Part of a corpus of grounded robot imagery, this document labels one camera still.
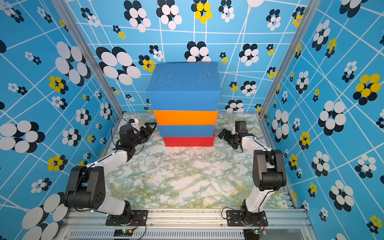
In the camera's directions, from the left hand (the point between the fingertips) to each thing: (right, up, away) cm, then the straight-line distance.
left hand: (157, 125), depth 88 cm
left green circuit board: (-12, -53, -15) cm, 56 cm away
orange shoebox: (+17, +4, -10) cm, 20 cm away
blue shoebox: (+18, -3, -1) cm, 18 cm away
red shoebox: (+19, -10, +8) cm, 23 cm away
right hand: (+43, -8, +9) cm, 44 cm away
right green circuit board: (+50, -51, -19) cm, 74 cm away
